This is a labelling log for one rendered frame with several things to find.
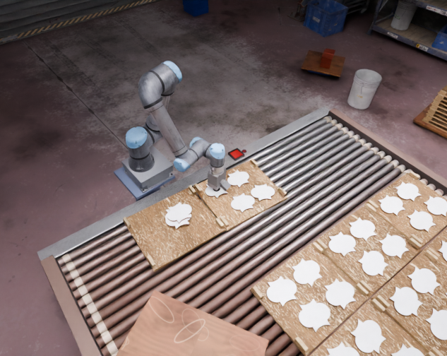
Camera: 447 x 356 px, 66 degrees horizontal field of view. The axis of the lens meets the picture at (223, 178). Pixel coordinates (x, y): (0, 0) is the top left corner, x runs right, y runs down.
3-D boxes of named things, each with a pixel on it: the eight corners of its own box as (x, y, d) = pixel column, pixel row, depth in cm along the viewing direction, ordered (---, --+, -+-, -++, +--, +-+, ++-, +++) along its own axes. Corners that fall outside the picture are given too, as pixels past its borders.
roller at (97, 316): (87, 321, 151) (84, 316, 147) (365, 145, 234) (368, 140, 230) (92, 330, 148) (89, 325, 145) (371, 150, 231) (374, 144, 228)
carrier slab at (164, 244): (123, 221, 181) (122, 219, 180) (190, 188, 198) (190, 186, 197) (154, 272, 162) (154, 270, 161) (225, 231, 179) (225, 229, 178)
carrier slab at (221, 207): (193, 188, 198) (193, 186, 197) (251, 161, 214) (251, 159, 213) (227, 231, 179) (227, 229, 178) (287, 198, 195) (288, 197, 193)
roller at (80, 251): (58, 262, 169) (55, 257, 166) (326, 119, 252) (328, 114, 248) (62, 269, 167) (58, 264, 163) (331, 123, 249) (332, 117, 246)
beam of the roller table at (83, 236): (40, 258, 173) (36, 251, 168) (322, 112, 261) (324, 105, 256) (46, 270, 168) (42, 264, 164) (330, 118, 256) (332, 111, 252)
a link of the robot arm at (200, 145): (183, 144, 175) (200, 153, 170) (198, 133, 181) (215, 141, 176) (185, 155, 181) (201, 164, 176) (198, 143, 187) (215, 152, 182)
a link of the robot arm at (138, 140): (123, 152, 196) (118, 133, 186) (141, 139, 203) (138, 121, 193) (138, 161, 191) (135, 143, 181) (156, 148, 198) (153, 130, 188)
